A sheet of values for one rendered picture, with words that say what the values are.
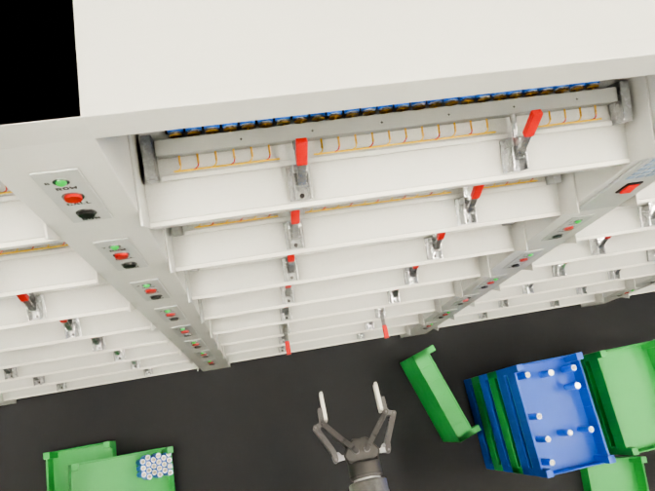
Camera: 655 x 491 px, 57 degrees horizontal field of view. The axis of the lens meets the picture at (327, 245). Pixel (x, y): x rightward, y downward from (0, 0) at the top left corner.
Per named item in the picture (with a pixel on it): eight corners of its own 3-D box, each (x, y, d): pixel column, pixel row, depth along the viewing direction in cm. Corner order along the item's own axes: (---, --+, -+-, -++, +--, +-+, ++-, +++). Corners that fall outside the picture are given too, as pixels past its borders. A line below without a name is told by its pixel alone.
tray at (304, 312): (449, 294, 155) (470, 298, 141) (212, 332, 146) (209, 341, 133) (439, 215, 154) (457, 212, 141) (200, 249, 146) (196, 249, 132)
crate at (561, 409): (601, 461, 169) (617, 462, 161) (534, 476, 166) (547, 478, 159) (568, 355, 177) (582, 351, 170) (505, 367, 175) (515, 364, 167)
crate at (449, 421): (443, 441, 206) (462, 430, 207) (460, 442, 186) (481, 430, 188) (399, 362, 212) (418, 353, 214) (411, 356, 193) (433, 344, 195)
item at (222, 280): (505, 250, 118) (539, 250, 104) (193, 298, 110) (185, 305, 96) (490, 147, 118) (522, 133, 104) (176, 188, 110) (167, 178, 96)
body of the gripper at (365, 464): (347, 485, 140) (339, 445, 144) (382, 478, 141) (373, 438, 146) (350, 480, 133) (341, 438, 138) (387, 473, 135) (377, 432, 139)
